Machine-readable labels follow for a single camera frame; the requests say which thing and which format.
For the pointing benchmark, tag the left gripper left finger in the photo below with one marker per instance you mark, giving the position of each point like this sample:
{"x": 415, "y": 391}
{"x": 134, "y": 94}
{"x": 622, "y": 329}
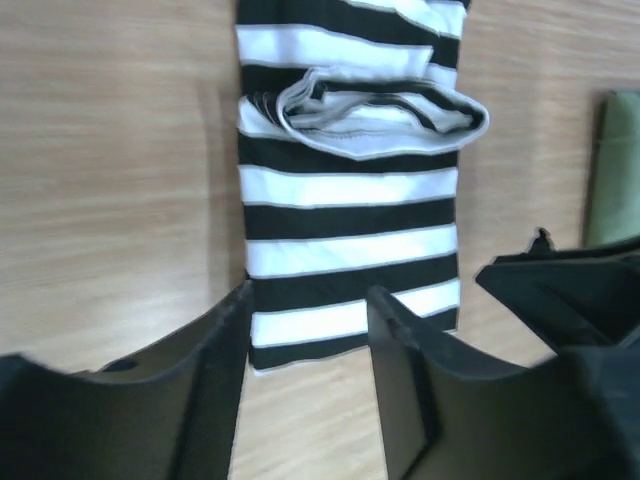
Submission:
{"x": 167, "y": 411}

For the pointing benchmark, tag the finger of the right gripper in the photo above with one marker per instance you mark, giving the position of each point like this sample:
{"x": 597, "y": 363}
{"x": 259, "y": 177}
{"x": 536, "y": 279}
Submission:
{"x": 569, "y": 298}

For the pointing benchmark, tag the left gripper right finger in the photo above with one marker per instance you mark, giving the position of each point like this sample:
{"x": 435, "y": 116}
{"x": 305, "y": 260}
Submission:
{"x": 450, "y": 411}

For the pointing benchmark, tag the green motorcycle tank top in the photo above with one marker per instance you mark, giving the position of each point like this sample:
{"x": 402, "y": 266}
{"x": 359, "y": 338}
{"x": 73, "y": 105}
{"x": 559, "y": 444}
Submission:
{"x": 612, "y": 211}

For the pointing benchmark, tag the black white striped top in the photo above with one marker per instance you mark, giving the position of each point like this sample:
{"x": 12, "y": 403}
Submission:
{"x": 349, "y": 130}

